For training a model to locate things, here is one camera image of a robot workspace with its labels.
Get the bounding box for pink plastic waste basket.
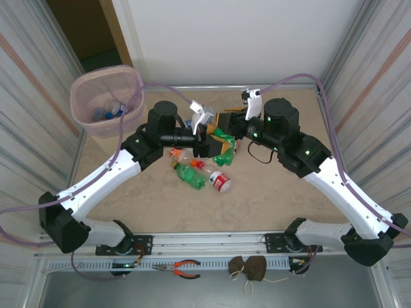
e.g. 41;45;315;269
70;65;145;139

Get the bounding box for aluminium table edge strip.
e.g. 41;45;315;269
146;83;319;93

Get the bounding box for thin black cable loop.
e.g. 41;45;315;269
247;143;275;165

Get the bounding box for orange label bottle orange cap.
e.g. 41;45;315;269
169;146;197;167

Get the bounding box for white slotted cable duct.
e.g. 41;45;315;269
43;256;311;273

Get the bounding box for brown cloth pouch with string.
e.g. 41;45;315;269
227;255;289;296

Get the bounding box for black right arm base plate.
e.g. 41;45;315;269
263;232;290;254

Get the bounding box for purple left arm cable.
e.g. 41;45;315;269
0;83;195;283

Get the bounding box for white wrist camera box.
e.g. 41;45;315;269
241;89;265;122
188;100;215;135

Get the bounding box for green plastic bottle yellow cap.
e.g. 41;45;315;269
212;126;239;167
171;161;207;192

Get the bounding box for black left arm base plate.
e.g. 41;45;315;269
95;235;153;257

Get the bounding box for aluminium mounting rail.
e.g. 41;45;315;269
33;230;380;257

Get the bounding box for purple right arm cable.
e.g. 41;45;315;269
259;73;411;250

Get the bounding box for clear plastic bottle blue cap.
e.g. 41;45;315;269
109;101;130;117

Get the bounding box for orange handled pliers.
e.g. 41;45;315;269
152;259;202;279

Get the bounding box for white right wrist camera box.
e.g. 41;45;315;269
241;89;265;122

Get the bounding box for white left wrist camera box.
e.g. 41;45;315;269
188;100;215;135

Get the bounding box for brown wooden door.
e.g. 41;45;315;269
44;0;133;67

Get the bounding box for red label bottle red cap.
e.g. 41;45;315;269
196;160;232;194

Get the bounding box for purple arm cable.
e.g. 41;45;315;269
0;83;195;283
259;73;411;250

